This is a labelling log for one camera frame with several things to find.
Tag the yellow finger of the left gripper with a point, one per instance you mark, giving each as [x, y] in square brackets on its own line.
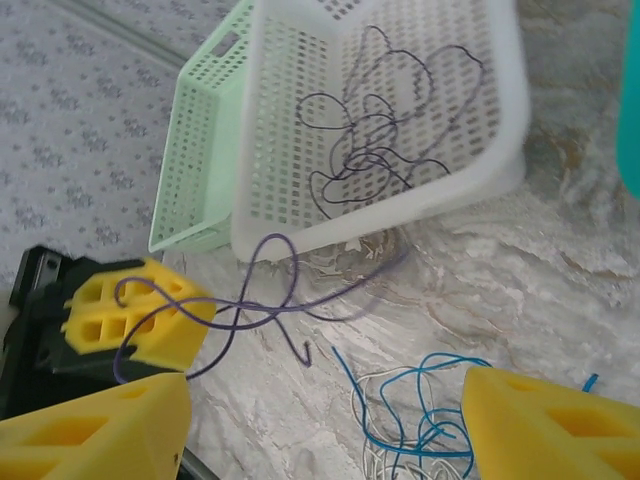
[165, 280]
[175, 340]

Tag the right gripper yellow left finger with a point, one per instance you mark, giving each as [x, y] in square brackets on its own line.
[100, 435]

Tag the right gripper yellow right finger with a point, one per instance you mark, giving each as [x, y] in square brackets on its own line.
[550, 440]

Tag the light green plastic basket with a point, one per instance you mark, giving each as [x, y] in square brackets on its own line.
[220, 160]

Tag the marble print table cloth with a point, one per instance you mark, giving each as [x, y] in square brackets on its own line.
[500, 300]

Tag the white plastic basket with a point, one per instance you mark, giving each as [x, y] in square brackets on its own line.
[515, 100]

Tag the teal plastic basket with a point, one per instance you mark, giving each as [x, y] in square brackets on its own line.
[631, 100]

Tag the aluminium frame post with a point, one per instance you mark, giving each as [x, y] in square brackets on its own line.
[130, 35]

